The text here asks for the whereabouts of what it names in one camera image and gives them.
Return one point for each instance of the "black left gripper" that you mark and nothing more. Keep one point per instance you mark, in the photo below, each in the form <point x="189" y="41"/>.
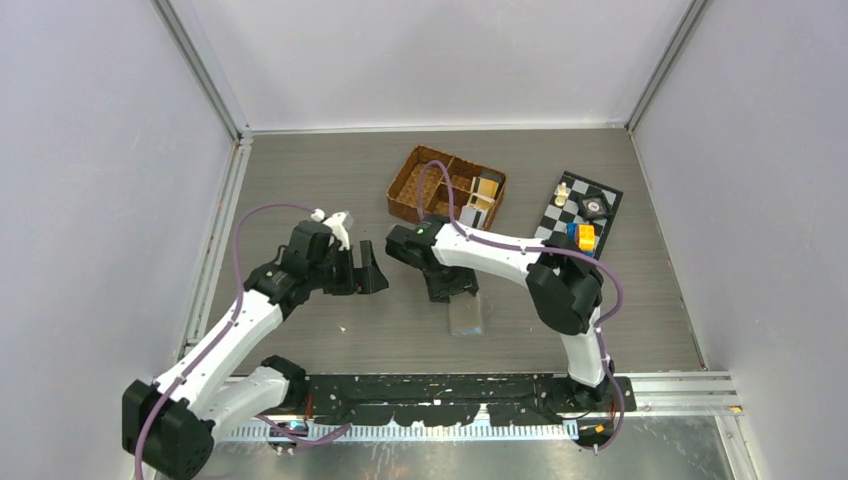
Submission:
<point x="365" y="279"/>

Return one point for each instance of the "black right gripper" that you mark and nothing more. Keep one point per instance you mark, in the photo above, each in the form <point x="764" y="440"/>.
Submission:
<point x="465" y="281"/>

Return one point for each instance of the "taupe leather card holder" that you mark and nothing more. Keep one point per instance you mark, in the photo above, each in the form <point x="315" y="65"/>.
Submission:
<point x="465" y="315"/>

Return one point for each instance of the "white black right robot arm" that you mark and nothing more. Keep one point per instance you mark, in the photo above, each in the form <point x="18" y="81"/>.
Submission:
<point x="564" y="283"/>

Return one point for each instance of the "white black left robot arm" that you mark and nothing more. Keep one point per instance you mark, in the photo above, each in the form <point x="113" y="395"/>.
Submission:
<point x="172" y="423"/>

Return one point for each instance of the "striped grey card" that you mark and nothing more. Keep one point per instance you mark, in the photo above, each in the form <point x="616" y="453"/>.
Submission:
<point x="473" y="217"/>

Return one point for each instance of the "grey card stack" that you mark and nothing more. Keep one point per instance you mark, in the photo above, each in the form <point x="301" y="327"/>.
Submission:
<point x="492" y="177"/>

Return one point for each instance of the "woven brown compartment basket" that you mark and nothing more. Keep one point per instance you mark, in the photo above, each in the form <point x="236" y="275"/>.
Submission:
<point x="435" y="182"/>

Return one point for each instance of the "cream chess piece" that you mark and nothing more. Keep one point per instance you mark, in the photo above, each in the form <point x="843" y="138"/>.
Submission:
<point x="561" y="194"/>

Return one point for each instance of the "black white checkerboard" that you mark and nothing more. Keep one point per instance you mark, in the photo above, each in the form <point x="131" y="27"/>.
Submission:
<point x="555" y="219"/>

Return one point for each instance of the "orange blue toy block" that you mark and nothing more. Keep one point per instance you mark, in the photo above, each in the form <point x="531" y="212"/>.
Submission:
<point x="583" y="235"/>

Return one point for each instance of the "black square framed object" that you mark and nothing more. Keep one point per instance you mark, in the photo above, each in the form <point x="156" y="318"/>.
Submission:
<point x="593" y="207"/>

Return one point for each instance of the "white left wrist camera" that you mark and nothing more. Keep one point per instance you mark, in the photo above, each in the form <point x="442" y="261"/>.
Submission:
<point x="339" y="224"/>

